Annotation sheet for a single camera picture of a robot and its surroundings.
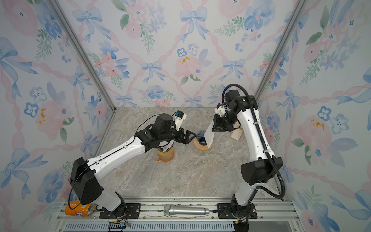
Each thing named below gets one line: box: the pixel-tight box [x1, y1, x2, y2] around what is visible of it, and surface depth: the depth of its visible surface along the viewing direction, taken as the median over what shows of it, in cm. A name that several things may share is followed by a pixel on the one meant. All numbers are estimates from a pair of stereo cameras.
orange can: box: [64, 200, 95, 218], surface depth 71 cm
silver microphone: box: [163, 204, 211, 217], surface depth 73 cm
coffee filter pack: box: [230, 120, 243, 141], surface depth 105 cm
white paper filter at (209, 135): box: [203, 119, 215, 148], surface depth 75 cm
